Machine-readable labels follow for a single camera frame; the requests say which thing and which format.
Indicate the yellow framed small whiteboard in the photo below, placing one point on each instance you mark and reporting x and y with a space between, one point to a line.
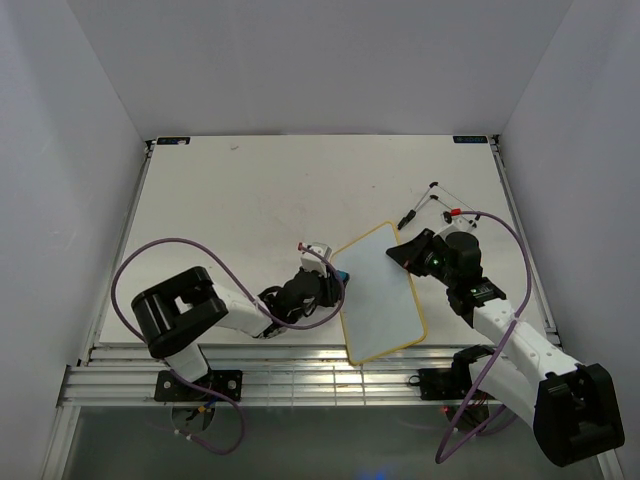
382 312

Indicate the aluminium frame rails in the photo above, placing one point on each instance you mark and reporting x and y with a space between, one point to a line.
252 199

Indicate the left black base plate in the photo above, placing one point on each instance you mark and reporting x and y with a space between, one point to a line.
169 389

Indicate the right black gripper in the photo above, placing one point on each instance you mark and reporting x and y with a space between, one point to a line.
408 254

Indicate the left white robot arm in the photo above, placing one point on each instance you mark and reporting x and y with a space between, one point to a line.
175 313

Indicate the left blue corner label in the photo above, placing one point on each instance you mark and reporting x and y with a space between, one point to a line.
177 141

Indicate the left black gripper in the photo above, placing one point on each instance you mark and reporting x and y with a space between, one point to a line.
332 287

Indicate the right blue corner label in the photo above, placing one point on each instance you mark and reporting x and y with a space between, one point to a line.
470 139

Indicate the blue corner label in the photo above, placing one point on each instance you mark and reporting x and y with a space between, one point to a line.
177 141
470 139

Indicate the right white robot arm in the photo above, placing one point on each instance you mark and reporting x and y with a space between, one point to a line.
571 407

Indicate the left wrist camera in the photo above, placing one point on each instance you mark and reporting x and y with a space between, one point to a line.
314 257

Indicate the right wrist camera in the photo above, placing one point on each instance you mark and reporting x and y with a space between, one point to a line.
455 223

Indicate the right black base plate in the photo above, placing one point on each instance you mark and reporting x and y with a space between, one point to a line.
442 383

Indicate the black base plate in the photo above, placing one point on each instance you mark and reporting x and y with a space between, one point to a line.
442 383
169 389

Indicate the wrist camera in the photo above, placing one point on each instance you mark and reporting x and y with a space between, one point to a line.
314 257
455 223

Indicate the wire whiteboard stand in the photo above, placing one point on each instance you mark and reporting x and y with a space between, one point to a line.
435 193

